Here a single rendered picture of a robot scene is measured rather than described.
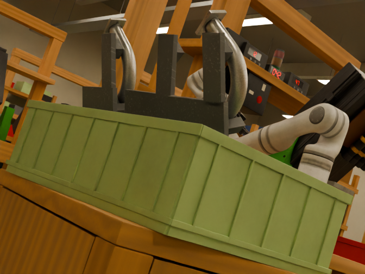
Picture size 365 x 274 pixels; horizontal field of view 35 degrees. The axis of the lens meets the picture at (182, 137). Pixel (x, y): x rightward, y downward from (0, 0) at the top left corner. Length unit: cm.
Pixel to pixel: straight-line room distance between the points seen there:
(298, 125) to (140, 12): 88
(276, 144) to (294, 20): 124
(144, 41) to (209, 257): 150
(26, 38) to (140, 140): 1161
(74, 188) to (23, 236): 17
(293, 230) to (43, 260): 44
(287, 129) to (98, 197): 92
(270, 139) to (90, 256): 105
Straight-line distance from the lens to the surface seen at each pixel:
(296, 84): 287
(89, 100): 137
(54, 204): 110
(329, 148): 174
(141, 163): 95
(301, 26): 303
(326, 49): 320
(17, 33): 1248
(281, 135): 182
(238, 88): 102
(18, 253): 119
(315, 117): 174
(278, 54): 295
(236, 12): 268
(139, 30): 232
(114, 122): 105
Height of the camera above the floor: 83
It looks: 7 degrees up
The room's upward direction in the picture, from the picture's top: 19 degrees clockwise
